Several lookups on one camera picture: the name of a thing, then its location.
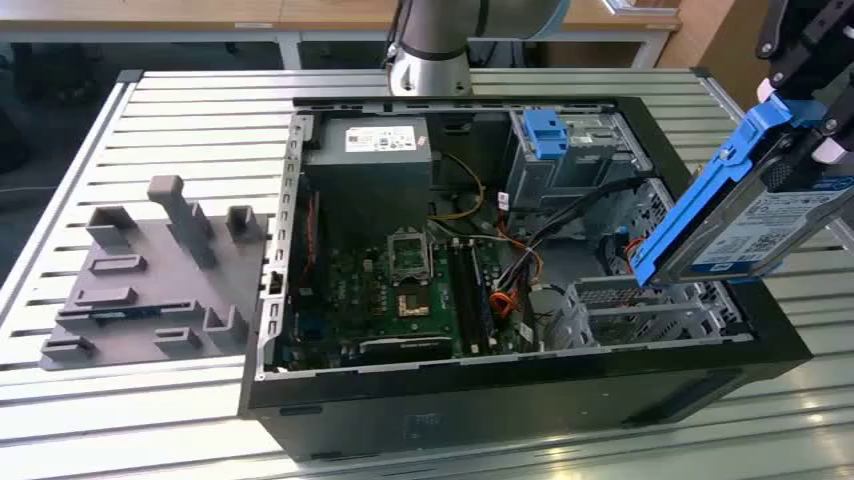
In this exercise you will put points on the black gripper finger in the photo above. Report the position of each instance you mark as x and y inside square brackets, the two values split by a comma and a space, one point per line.
[834, 75]
[777, 30]

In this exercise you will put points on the hard disk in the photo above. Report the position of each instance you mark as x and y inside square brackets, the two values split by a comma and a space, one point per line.
[754, 235]

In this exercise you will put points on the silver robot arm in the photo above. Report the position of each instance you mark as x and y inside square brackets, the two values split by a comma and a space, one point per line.
[434, 30]

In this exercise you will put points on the silver disk bay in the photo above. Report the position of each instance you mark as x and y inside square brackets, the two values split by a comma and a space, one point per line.
[668, 312]

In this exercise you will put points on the black RAM slot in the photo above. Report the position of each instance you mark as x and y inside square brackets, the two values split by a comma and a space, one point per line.
[460, 295]
[476, 295]

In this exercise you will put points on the wooden cabinet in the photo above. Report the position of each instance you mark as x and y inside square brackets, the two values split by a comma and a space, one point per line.
[701, 50]

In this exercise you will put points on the blue drive latch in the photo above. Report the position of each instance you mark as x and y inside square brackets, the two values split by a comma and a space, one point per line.
[546, 132]

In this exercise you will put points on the silver optical drive cage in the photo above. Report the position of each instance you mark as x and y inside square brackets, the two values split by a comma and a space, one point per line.
[581, 175]

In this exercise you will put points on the grey round speaker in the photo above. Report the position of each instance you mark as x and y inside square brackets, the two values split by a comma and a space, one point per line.
[548, 305]

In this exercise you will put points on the RAM stick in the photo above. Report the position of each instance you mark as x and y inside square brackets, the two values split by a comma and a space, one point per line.
[488, 290]

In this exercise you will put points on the grey power supply unit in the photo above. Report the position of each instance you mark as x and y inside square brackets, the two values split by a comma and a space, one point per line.
[367, 180]

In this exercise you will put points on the CPU socket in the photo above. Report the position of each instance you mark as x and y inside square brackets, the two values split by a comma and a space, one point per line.
[414, 305]

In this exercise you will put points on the green motherboard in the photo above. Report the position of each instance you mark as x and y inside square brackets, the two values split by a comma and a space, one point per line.
[354, 300]

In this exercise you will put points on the black graphics card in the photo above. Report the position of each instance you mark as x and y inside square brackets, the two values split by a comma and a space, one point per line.
[403, 347]

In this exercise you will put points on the wooden desk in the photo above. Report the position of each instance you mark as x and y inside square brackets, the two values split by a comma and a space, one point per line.
[201, 12]

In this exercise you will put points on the black open PC case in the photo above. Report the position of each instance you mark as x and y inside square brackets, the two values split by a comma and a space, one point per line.
[468, 410]

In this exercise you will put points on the grey parts rack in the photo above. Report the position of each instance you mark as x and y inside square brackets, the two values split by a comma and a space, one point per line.
[154, 300]

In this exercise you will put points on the black office chair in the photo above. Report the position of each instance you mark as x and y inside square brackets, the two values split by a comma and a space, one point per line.
[54, 70]

